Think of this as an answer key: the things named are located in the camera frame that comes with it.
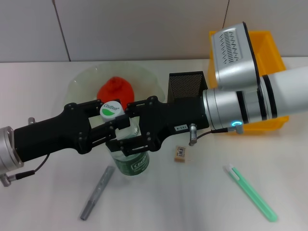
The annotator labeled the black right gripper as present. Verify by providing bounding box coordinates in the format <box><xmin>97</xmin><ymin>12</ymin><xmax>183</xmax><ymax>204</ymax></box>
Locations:
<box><xmin>107</xmin><ymin>95</ymin><xmax>209</xmax><ymax>157</ymax></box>

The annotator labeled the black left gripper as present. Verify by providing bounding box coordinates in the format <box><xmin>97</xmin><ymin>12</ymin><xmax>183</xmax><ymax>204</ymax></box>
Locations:
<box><xmin>14</xmin><ymin>98</ymin><xmax>130</xmax><ymax>162</ymax></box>

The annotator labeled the clear water bottle green label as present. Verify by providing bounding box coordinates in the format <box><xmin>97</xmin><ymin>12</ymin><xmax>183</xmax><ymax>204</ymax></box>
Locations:
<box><xmin>100</xmin><ymin>103</ymin><xmax>151</xmax><ymax>176</ymax></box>

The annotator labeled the red-orange fruit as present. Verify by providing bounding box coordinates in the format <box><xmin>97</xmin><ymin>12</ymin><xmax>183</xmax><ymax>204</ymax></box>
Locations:
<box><xmin>97</xmin><ymin>76</ymin><xmax>135</xmax><ymax>106</ymax></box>

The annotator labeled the mint green pen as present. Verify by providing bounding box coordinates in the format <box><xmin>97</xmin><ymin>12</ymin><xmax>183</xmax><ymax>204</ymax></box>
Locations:
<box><xmin>223</xmin><ymin>164</ymin><xmax>278</xmax><ymax>222</ymax></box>

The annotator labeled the clear glass fruit plate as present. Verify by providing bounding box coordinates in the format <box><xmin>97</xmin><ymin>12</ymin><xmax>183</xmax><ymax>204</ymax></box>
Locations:
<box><xmin>64</xmin><ymin>63</ymin><xmax>166</xmax><ymax>126</ymax></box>

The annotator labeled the small beige eraser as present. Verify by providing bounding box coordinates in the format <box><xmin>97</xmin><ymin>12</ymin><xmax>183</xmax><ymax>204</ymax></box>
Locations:
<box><xmin>173</xmin><ymin>145</ymin><xmax>188</xmax><ymax>164</ymax></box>

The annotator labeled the black mesh pen holder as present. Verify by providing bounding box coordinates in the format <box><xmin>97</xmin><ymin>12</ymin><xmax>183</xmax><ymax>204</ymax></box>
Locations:
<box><xmin>167</xmin><ymin>71</ymin><xmax>209</xmax><ymax>104</ymax></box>

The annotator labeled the grey marker pen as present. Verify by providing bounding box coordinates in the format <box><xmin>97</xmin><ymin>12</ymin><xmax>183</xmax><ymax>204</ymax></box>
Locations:
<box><xmin>80</xmin><ymin>166</ymin><xmax>116</xmax><ymax>221</ymax></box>

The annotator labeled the yellow plastic storage bin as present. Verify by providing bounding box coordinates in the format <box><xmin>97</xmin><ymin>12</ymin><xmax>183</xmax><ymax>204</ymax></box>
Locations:
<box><xmin>208</xmin><ymin>30</ymin><xmax>289</xmax><ymax>135</ymax></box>

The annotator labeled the right gripper cable with plug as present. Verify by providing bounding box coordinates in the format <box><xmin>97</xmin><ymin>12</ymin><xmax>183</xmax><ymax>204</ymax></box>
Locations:
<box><xmin>188</xmin><ymin>121</ymin><xmax>244</xmax><ymax>147</ymax></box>

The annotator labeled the gripper cable with plug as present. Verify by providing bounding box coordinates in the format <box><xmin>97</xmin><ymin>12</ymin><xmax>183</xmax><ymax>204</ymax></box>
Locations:
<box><xmin>188</xmin><ymin>121</ymin><xmax>244</xmax><ymax>147</ymax></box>
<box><xmin>0</xmin><ymin>117</ymin><xmax>51</xmax><ymax>188</ymax></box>

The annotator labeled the left gripper cable with plug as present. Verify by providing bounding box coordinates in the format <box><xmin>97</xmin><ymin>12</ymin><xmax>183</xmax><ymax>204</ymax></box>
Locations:
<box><xmin>0</xmin><ymin>117</ymin><xmax>51</xmax><ymax>188</ymax></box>

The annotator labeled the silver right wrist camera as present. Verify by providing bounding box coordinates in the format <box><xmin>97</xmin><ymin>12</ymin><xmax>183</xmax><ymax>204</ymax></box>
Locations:
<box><xmin>211</xmin><ymin>21</ymin><xmax>262</xmax><ymax>91</ymax></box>

